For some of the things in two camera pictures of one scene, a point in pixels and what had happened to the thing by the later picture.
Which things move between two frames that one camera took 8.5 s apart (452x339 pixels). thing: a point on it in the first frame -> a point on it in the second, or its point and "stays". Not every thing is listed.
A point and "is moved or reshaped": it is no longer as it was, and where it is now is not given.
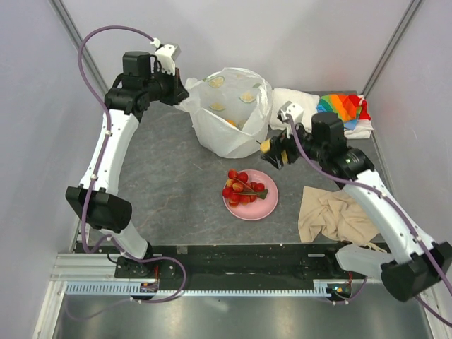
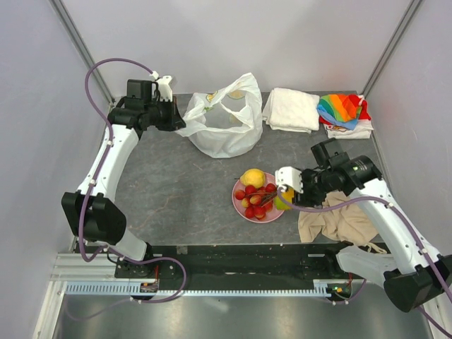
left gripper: x=179 y=93 -> x=175 y=121
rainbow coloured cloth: x=350 y=108 stays
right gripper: x=278 y=143 -> x=304 y=198
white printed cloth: x=361 y=131 stays
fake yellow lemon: x=265 y=146 -> x=254 y=177
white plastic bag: x=229 y=110 is moved or reshaped
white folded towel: x=308 y=102 stays
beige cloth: x=332 y=216 stays
